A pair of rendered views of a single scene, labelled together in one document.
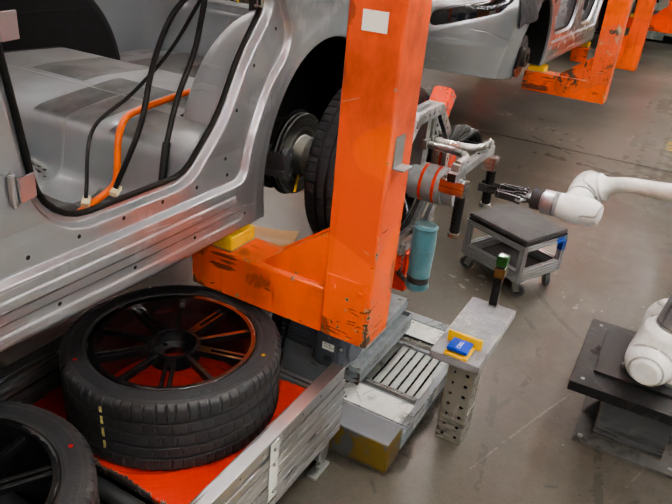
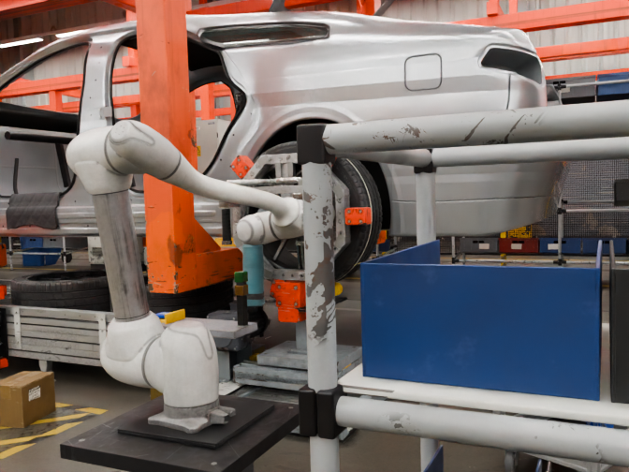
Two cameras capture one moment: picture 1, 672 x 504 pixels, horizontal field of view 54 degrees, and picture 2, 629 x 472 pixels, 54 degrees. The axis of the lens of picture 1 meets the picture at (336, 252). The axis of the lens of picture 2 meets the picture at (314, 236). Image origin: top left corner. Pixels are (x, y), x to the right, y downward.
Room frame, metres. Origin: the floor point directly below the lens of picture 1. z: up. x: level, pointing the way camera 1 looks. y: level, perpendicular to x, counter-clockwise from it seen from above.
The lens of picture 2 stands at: (2.34, -2.95, 0.94)
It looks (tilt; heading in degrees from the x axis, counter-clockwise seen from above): 4 degrees down; 88
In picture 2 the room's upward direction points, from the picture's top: 2 degrees counter-clockwise
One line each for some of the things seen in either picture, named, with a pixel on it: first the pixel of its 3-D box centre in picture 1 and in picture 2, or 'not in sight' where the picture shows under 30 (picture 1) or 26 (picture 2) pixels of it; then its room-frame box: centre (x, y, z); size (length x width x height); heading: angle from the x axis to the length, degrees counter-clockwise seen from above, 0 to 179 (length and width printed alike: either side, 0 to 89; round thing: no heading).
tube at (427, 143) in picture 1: (443, 145); (253, 175); (2.18, -0.33, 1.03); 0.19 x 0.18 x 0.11; 63
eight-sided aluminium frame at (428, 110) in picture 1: (414, 178); (289, 216); (2.33, -0.27, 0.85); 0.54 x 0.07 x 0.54; 153
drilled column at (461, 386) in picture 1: (461, 388); not in sight; (1.94, -0.50, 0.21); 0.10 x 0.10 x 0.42; 63
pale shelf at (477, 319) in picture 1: (475, 332); (199, 327); (1.96, -0.51, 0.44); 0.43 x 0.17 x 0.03; 153
